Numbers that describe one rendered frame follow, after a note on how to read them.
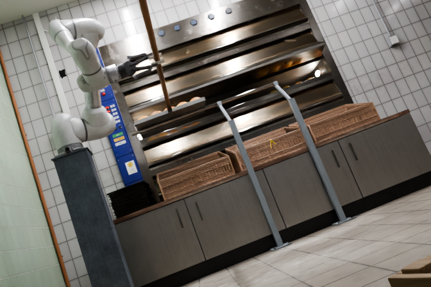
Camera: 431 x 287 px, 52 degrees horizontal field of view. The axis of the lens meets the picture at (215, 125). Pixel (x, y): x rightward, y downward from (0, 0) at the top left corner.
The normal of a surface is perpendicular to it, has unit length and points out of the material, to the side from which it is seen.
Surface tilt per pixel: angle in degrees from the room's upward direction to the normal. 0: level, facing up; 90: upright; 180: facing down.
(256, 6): 90
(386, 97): 90
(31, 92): 90
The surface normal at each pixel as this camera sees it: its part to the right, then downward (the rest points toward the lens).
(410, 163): 0.04, -0.22
